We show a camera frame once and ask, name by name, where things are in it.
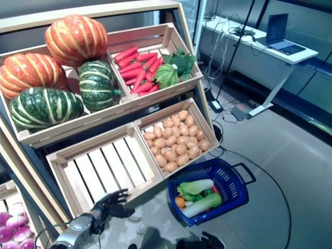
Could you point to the napa cabbage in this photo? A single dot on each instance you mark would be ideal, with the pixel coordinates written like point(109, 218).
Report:
point(197, 185)
point(202, 205)

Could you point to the red orange carrot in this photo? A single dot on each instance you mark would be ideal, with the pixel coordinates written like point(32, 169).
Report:
point(139, 79)
point(147, 56)
point(142, 94)
point(130, 67)
point(149, 63)
point(155, 65)
point(130, 82)
point(131, 74)
point(126, 54)
point(154, 88)
point(149, 77)
point(127, 60)
point(142, 88)

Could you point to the green striped pumpkin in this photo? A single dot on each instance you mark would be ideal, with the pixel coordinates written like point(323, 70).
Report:
point(46, 109)
point(96, 85)

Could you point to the dark green leafy vegetable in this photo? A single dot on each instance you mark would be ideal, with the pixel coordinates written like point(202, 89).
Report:
point(182, 62)

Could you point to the black robot foot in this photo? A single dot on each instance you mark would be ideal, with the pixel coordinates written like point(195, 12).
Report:
point(182, 245)
point(132, 246)

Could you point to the yellow orange toy fruit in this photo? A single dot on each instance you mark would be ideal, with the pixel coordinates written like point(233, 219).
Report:
point(179, 202)

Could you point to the grey laptop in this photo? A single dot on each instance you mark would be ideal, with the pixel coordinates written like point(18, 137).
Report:
point(281, 36)

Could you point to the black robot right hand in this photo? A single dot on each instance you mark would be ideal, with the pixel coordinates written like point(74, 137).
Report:
point(214, 241)

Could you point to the blue plastic shopping basket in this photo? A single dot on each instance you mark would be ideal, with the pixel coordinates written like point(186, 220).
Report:
point(233, 186)

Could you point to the black robot right foot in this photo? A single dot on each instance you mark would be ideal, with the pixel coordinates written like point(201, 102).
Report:
point(182, 245)

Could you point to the white toy garlic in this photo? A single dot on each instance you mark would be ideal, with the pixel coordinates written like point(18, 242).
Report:
point(188, 204)

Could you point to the wooden slatted crate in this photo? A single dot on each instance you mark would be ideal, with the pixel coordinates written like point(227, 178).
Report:
point(90, 122)
point(207, 129)
point(7, 189)
point(166, 89)
point(103, 166)

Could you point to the black power adapter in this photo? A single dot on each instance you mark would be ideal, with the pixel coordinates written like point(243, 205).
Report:
point(215, 105)

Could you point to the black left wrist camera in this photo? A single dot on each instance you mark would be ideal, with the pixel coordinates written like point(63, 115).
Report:
point(98, 227)

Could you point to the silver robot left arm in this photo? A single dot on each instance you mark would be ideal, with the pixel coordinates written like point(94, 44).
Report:
point(75, 230)

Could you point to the black robot left foot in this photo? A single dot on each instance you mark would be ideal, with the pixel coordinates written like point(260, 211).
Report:
point(132, 246)

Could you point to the brown potato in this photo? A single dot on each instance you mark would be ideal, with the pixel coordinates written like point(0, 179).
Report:
point(204, 145)
point(193, 130)
point(181, 139)
point(167, 132)
point(182, 115)
point(173, 147)
point(171, 141)
point(159, 143)
point(200, 135)
point(180, 149)
point(184, 129)
point(194, 152)
point(189, 121)
point(170, 155)
point(154, 151)
point(168, 123)
point(193, 138)
point(157, 131)
point(163, 150)
point(182, 159)
point(149, 135)
point(176, 131)
point(176, 120)
point(149, 143)
point(160, 160)
point(170, 166)
point(192, 144)

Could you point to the grey floor socket box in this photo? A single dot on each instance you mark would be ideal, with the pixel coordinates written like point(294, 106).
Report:
point(240, 112)

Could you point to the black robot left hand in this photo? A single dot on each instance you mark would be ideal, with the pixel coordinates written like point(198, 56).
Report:
point(109, 205)

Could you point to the orange striped pumpkin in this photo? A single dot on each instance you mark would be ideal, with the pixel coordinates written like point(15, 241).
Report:
point(76, 40)
point(31, 74)

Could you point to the black tripod pole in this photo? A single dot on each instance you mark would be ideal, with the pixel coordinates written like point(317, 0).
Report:
point(234, 49)

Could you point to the purple white turnip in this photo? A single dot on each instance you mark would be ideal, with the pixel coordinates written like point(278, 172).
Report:
point(16, 222)
point(17, 208)
point(5, 234)
point(10, 245)
point(27, 244)
point(3, 218)
point(23, 233)

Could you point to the black round rack foot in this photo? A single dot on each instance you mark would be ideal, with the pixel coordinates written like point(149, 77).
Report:
point(218, 132)

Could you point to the light green cabbage head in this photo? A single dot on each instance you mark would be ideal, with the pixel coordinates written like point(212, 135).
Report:
point(166, 75)

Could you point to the green toy bell pepper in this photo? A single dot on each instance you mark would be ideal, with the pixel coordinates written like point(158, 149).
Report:
point(193, 197)
point(208, 192)

